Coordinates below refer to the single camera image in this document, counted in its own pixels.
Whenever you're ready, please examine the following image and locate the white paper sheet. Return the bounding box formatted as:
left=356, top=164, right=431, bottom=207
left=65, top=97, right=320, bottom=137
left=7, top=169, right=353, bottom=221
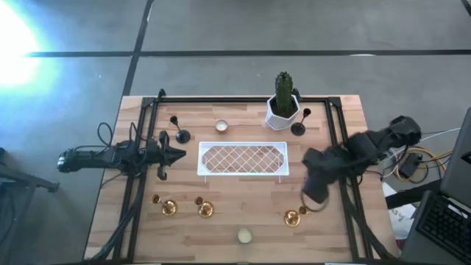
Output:
left=382, top=182, right=417, bottom=240

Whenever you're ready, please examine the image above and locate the white faceted plant pot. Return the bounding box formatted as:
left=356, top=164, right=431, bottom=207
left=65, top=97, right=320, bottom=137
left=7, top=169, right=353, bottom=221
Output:
left=265, top=94, right=301, bottom=131

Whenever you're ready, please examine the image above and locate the black power adapter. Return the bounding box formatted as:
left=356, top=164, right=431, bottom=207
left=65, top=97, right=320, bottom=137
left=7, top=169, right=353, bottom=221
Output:
left=399, top=152, right=424, bottom=180

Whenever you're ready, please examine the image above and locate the black aluminium table frame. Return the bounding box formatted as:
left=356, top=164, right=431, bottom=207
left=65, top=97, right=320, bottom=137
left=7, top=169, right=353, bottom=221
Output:
left=90, top=88, right=398, bottom=265

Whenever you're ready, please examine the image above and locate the black candlestick holder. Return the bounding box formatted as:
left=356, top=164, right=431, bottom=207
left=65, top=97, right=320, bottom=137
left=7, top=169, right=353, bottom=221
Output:
left=169, top=115, right=191, bottom=144
left=290, top=107, right=312, bottom=137

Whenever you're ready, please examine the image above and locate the green cactus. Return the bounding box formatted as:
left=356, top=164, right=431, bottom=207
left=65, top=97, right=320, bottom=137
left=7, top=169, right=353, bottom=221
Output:
left=275, top=71, right=294, bottom=116

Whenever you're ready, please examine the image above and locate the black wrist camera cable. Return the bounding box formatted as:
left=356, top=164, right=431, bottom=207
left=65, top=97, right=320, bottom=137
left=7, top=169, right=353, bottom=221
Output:
left=300, top=191, right=330, bottom=213

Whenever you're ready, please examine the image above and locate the dark grey laptop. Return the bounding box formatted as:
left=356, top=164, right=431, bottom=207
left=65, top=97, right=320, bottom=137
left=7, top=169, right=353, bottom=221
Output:
left=399, top=106, right=471, bottom=265

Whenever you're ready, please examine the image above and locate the black stand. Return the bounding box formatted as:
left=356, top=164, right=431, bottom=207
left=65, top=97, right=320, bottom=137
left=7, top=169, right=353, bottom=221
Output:
left=0, top=146, right=60, bottom=265

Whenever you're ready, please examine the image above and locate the gold candlestick holder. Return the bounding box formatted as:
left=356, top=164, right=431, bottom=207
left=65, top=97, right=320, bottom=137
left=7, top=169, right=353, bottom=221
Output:
left=150, top=194, right=179, bottom=217
left=283, top=205, right=309, bottom=228
left=194, top=196, right=215, bottom=219

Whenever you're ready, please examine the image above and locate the white cable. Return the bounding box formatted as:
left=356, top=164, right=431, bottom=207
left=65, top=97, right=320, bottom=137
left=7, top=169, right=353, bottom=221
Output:
left=419, top=127, right=461, bottom=143

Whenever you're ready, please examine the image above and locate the yellow cable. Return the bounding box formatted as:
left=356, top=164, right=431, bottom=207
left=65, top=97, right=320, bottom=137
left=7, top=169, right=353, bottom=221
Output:
left=395, top=146, right=453, bottom=181

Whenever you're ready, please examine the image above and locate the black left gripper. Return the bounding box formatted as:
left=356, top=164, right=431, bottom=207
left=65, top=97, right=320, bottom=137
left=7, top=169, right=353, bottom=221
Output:
left=146, top=130, right=187, bottom=181

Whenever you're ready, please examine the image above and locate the white lattice wire rack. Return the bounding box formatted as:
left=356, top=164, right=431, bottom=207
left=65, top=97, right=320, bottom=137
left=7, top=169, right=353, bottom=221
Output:
left=196, top=141, right=290, bottom=184

